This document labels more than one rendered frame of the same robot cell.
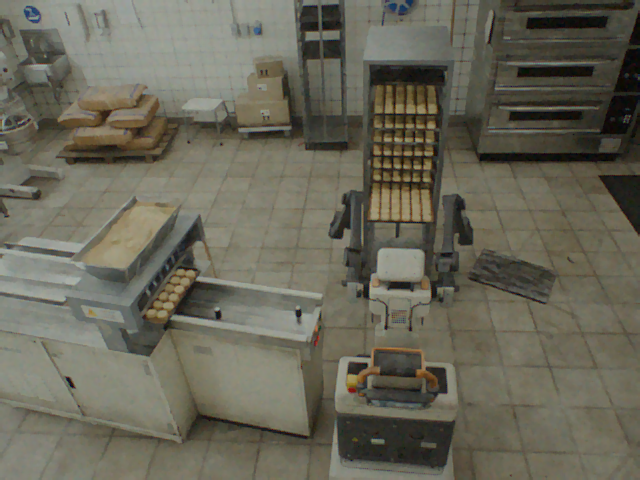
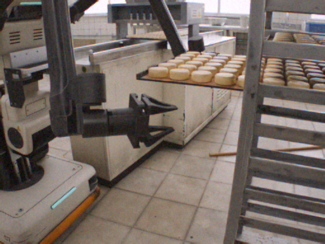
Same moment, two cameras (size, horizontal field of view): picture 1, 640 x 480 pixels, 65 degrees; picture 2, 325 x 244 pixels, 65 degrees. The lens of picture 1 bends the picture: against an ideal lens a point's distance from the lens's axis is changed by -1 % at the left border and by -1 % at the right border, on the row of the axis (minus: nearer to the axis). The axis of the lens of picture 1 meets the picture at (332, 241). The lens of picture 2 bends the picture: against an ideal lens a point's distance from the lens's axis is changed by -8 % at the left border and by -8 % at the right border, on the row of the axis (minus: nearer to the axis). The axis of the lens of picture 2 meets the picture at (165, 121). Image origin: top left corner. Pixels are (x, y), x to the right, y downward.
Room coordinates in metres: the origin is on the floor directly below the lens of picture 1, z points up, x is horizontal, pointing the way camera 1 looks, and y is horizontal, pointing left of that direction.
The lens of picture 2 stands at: (2.64, -1.25, 1.12)
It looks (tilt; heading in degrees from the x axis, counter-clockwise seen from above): 23 degrees down; 105
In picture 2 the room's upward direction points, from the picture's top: straight up
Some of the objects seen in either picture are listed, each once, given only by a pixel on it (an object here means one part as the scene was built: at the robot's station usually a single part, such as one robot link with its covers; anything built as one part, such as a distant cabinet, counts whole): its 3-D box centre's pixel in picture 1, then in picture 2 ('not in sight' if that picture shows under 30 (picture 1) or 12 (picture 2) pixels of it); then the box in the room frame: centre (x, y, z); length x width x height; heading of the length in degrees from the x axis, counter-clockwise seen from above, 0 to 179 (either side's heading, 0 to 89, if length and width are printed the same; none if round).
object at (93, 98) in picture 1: (112, 96); not in sight; (5.51, 2.38, 0.62); 0.72 x 0.42 x 0.17; 91
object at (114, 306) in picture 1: (147, 276); (155, 23); (1.97, 0.96, 1.01); 0.72 x 0.33 x 0.34; 165
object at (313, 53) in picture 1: (322, 49); not in sight; (5.45, 0.01, 1.05); 0.60 x 0.40 x 0.01; 178
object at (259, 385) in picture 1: (254, 362); (119, 108); (1.84, 0.47, 0.45); 0.70 x 0.34 x 0.90; 75
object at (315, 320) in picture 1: (313, 333); (77, 74); (1.75, 0.12, 0.77); 0.24 x 0.04 x 0.14; 165
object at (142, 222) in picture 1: (133, 235); not in sight; (1.98, 0.96, 1.28); 0.54 x 0.27 x 0.06; 165
